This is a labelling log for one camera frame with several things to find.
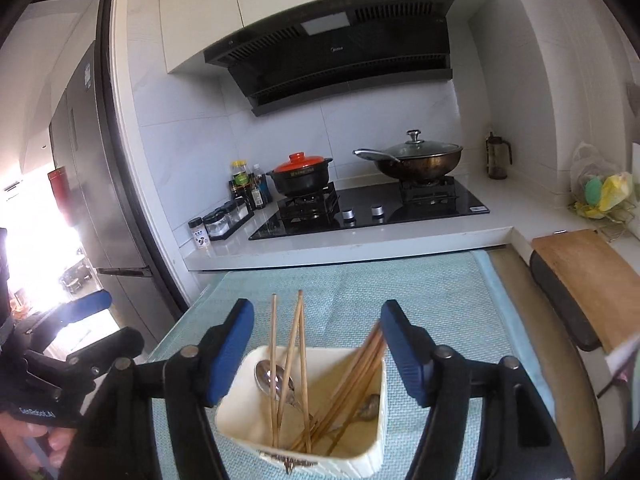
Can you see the metal spoon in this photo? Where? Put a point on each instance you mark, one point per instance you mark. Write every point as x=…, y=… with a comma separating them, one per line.
x=269, y=380
x=367, y=411

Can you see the black range hood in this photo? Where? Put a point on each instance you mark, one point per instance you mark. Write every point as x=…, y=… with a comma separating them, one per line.
x=328, y=47

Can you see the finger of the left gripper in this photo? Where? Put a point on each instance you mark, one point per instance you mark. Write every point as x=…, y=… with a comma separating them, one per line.
x=97, y=358
x=74, y=311

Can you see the spice jar rack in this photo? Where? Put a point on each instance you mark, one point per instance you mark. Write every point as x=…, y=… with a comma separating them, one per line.
x=226, y=219

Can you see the dark wok with lid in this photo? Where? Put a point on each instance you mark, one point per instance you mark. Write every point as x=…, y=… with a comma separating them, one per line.
x=415, y=160

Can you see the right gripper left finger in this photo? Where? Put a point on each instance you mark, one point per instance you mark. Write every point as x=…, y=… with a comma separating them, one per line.
x=197, y=378

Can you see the wooden cutting board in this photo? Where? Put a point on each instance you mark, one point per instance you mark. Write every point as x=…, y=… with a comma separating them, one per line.
x=604, y=285

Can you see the light blue table mat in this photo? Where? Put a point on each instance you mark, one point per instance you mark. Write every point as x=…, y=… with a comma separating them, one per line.
x=458, y=298

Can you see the black gas stove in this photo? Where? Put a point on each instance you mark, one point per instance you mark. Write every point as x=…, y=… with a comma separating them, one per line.
x=372, y=205

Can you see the dark glass pitcher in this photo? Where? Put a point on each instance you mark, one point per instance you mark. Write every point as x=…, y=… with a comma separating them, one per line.
x=498, y=156

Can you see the black pot orange lid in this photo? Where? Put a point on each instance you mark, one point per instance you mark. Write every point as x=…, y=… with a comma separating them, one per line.
x=301, y=174

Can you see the plastic bag with produce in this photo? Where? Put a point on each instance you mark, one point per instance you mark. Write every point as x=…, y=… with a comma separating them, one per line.
x=600, y=189

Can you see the white spice jar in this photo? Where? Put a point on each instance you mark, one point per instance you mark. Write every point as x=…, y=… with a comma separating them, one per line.
x=199, y=233

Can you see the sauce bottles group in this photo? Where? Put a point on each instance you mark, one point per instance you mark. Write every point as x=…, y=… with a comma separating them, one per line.
x=246, y=185

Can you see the grey refrigerator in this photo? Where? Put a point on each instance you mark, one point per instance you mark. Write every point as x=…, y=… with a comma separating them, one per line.
x=76, y=133

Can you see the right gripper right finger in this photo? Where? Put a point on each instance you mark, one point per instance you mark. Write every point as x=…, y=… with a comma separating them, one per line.
x=438, y=379

